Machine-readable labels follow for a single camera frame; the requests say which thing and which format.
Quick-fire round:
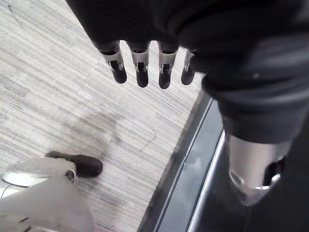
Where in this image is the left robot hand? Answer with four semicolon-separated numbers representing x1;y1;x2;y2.
65;0;309;206

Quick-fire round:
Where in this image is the black shelf base with rails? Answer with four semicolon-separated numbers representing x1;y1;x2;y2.
137;93;309;232

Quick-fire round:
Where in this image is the dark robot foot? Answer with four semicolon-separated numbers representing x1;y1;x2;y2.
44;150;104;179

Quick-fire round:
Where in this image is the silver robot leg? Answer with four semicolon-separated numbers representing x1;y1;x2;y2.
0;156;94;232

